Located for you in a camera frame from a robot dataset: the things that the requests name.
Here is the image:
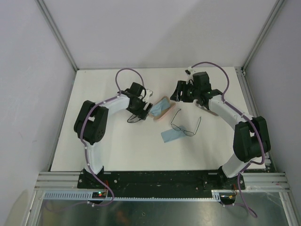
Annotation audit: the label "right controller board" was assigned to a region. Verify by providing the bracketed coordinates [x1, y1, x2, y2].
[220, 193, 236, 205]

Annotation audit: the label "blue cleaning cloth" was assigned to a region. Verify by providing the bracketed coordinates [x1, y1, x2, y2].
[161, 129, 186, 143]
[150, 98, 170, 117]

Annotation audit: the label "thin wire frame glasses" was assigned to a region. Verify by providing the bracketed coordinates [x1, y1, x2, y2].
[170, 109, 202, 137]

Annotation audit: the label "black frame glasses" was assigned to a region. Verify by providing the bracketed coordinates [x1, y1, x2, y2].
[127, 114, 143, 124]

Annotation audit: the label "plaid glasses case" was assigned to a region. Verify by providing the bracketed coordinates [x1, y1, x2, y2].
[196, 104, 218, 116]

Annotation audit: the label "grey slotted cable duct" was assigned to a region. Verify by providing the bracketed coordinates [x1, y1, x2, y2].
[42, 189, 224, 202]

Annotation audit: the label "left aluminium frame post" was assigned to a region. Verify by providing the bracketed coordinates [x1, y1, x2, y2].
[35, 0, 78, 72]

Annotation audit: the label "controller board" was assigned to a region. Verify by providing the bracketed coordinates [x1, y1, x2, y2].
[220, 193, 236, 205]
[92, 191, 107, 199]

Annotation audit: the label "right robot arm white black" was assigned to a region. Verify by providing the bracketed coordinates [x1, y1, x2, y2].
[170, 72, 271, 189]

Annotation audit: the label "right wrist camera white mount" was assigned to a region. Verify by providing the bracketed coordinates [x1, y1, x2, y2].
[185, 67, 195, 84]

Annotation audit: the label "right aluminium frame post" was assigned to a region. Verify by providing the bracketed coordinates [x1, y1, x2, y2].
[241, 0, 287, 74]

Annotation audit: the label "pink glasses case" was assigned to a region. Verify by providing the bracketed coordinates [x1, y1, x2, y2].
[149, 96, 176, 121]

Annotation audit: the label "left controller board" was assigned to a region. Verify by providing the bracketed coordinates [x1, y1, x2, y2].
[92, 191, 107, 199]

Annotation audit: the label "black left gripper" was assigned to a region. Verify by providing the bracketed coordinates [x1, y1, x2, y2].
[127, 97, 152, 120]

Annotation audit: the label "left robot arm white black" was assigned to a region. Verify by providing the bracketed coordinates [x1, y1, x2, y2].
[73, 82, 153, 188]

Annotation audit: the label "aluminium frame post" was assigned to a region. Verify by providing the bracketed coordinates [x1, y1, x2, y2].
[35, 0, 78, 72]
[241, 0, 287, 74]

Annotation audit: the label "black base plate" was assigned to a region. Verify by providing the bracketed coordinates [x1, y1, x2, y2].
[77, 169, 246, 199]

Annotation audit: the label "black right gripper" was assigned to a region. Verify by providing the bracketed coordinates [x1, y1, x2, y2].
[170, 81, 200, 103]

